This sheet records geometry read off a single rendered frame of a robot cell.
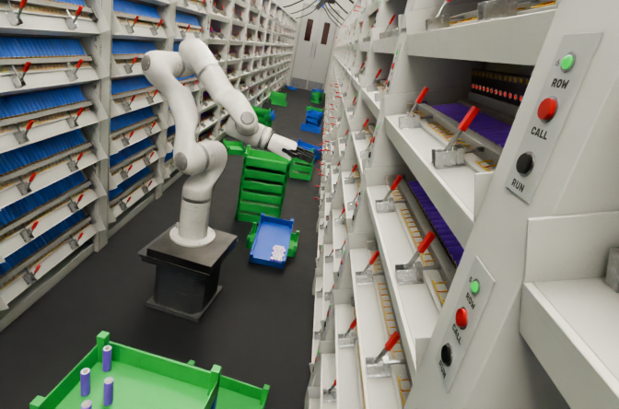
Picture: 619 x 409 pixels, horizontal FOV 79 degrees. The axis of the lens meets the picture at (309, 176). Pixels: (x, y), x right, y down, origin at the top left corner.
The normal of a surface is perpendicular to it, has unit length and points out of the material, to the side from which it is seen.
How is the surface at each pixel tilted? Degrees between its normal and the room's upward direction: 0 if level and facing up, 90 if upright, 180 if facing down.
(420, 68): 90
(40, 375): 0
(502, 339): 90
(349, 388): 18
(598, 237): 90
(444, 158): 90
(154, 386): 0
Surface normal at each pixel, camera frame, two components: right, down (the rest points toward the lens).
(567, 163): -0.98, -0.20
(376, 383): -0.11, -0.94
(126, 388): 0.19, -0.93
